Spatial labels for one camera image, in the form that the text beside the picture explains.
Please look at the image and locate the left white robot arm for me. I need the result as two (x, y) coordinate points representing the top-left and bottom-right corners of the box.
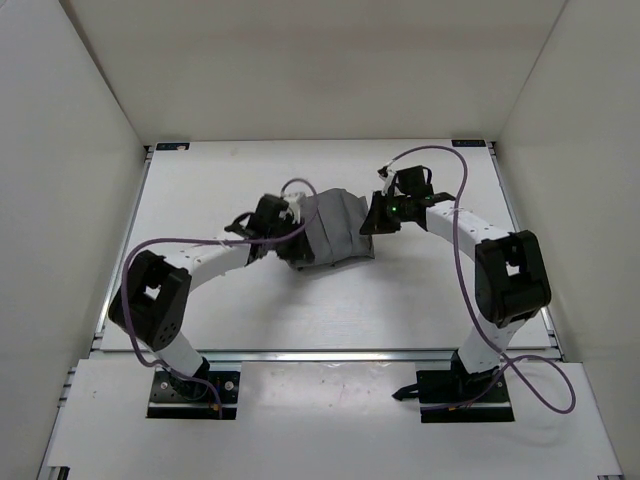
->
(108, 193), (319, 398)

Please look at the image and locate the grey pleated skirt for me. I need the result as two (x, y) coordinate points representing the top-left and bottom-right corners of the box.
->
(287, 188), (375, 269)

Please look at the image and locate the left blue table label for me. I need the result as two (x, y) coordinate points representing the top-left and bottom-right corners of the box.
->
(155, 142), (190, 151)

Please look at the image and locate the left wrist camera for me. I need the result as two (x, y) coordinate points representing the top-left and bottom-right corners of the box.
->
(281, 192), (306, 223)

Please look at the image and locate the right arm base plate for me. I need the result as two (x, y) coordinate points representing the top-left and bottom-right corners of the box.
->
(392, 356), (515, 424)

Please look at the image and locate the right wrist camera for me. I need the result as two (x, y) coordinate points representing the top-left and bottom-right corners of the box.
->
(378, 165), (399, 198)

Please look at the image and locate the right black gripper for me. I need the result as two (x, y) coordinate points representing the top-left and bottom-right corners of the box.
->
(359, 191), (411, 235)

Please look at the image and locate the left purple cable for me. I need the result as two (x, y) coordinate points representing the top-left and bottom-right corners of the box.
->
(122, 178), (321, 409)

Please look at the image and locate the aluminium table rail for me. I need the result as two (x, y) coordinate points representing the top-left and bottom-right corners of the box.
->
(203, 349), (453, 363)

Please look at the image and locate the right blue table label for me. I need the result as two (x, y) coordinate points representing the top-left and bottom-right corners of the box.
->
(451, 139), (486, 148)

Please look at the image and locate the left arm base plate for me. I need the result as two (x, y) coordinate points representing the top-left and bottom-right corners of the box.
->
(146, 368), (241, 421)

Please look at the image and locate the blue table label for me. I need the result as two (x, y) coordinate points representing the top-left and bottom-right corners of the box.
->
(451, 139), (486, 148)
(155, 142), (190, 151)

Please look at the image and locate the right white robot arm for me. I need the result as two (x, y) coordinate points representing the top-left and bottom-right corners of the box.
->
(360, 166), (551, 401)

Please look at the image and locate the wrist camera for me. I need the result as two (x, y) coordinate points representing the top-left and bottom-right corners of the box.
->
(281, 192), (306, 223)
(378, 165), (399, 198)

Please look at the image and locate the purple cable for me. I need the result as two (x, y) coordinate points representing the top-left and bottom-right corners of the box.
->
(384, 144), (577, 415)
(122, 178), (321, 409)

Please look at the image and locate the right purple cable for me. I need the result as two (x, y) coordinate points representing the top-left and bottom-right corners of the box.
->
(384, 144), (577, 415)

